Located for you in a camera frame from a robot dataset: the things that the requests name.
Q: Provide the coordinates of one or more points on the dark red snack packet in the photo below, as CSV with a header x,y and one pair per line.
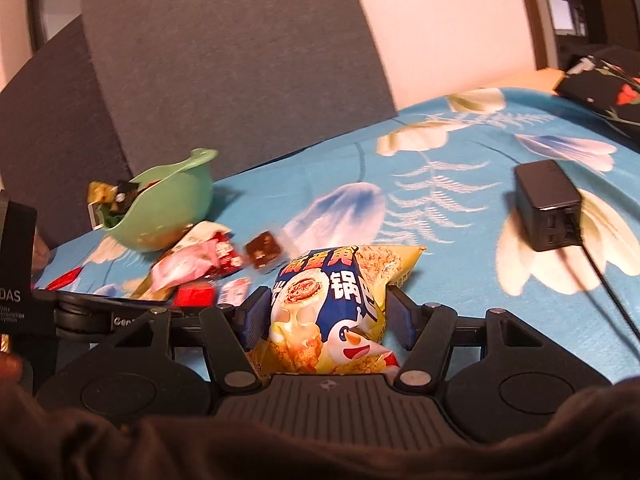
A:
x,y
196,294

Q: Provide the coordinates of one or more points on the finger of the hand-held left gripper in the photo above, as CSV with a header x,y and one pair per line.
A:
x,y
85,327
75,301

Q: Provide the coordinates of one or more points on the small red white snack packet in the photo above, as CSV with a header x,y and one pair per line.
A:
x,y
234,290

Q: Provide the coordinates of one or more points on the long red snack packet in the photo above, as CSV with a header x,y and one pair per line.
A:
x,y
65,279

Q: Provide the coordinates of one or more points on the person's left hand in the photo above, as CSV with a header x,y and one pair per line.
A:
x,y
7,369

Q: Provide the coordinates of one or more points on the blue floral blanket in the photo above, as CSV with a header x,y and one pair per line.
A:
x,y
450,260

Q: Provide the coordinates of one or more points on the dark brown clothing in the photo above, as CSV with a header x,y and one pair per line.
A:
x,y
320,460

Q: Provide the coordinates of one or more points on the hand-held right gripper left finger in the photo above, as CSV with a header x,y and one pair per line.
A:
x,y
252,317

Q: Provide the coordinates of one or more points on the pink snack packet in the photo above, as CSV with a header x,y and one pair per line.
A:
x,y
182,265

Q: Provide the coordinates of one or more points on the dark door frame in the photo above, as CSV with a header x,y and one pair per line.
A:
x,y
542,10

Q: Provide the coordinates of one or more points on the green snack packet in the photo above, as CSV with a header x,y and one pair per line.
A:
x,y
111,220

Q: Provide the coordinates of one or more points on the yellow blue snack packet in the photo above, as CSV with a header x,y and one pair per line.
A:
x,y
320,310

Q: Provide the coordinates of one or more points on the black snack packet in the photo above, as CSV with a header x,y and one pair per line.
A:
x,y
125,195

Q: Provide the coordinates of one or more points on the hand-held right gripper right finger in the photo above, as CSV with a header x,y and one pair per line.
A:
x,y
400,317

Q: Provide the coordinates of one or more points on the grey upholstered panel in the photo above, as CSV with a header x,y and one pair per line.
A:
x,y
50,125
225,60

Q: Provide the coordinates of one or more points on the brown snack packet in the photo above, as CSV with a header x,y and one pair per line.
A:
x,y
264,250

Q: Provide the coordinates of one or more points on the black floral cloth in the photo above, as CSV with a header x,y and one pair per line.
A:
x,y
600,90

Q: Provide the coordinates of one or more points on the black power adapter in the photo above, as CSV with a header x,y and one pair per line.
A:
x,y
542,195

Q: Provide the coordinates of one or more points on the gold snack packet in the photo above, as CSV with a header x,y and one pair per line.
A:
x,y
100,192

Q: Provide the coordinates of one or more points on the wooden ledge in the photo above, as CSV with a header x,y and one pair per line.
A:
x,y
537,79

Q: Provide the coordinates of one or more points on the green plastic bowl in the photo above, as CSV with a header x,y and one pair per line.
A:
x,y
165,205

